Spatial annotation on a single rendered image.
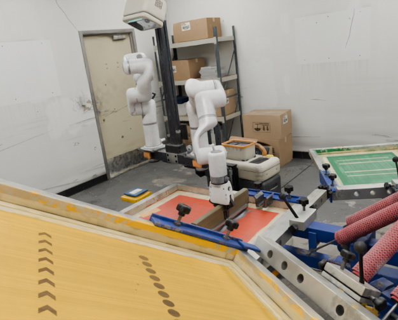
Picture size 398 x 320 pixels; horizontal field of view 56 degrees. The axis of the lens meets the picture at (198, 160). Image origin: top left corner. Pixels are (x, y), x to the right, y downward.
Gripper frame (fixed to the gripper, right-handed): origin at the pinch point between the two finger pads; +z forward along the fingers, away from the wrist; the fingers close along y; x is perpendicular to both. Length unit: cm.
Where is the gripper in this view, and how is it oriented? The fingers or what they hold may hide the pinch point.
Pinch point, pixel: (223, 213)
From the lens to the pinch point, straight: 169.1
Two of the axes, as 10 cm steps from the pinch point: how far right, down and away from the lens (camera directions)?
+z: 1.2, 9.5, 2.9
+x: -6.0, 3.0, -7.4
